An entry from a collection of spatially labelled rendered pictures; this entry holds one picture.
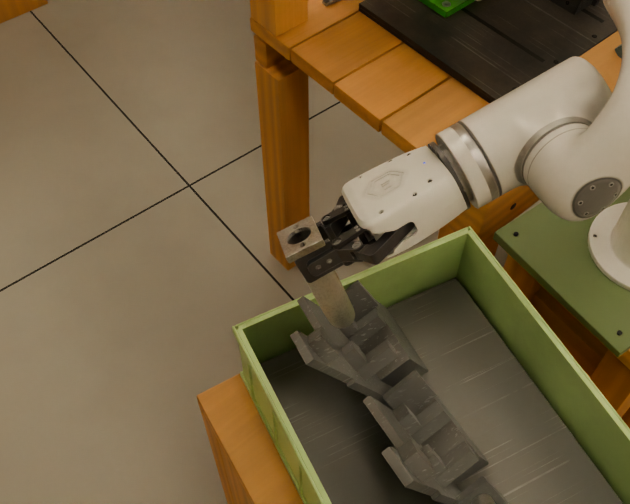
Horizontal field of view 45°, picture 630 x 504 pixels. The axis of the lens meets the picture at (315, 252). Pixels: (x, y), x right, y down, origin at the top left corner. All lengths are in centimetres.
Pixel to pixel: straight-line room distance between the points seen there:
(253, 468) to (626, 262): 70
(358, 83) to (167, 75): 150
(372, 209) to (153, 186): 192
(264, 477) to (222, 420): 12
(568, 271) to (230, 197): 143
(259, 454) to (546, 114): 72
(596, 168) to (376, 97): 91
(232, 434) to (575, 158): 75
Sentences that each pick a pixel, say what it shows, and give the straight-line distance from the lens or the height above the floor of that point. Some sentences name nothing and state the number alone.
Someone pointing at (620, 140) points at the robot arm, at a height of 147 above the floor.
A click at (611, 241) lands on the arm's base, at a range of 140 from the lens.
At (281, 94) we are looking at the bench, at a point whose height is 72.
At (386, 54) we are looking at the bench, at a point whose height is 88.
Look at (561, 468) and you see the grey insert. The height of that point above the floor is 85.
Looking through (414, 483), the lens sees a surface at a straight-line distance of 85.
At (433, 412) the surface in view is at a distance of 108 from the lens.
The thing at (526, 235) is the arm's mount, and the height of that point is 87.
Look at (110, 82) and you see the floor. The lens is 300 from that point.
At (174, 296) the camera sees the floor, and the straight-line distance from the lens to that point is 233.
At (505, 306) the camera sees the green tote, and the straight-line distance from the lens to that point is 123.
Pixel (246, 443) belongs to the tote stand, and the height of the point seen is 79.
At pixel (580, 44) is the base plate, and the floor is 90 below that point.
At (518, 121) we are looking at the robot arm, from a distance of 74.
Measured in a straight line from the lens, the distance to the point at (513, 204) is 149.
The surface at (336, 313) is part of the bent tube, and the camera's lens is 79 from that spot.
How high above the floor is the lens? 193
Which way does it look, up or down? 54 degrees down
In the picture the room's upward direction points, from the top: straight up
